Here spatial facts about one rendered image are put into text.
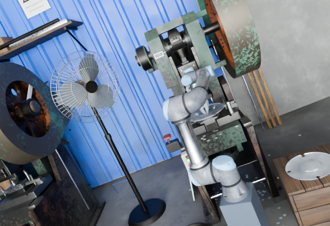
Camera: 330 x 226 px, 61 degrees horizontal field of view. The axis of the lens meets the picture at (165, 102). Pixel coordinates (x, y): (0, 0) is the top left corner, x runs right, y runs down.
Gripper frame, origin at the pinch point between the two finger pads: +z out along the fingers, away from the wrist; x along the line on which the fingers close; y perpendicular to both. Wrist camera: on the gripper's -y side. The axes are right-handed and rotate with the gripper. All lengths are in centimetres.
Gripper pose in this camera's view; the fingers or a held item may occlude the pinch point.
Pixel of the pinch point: (206, 113)
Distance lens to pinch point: 204.1
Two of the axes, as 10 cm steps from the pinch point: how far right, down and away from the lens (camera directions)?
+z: 4.0, 8.9, 2.0
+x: -9.2, 3.8, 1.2
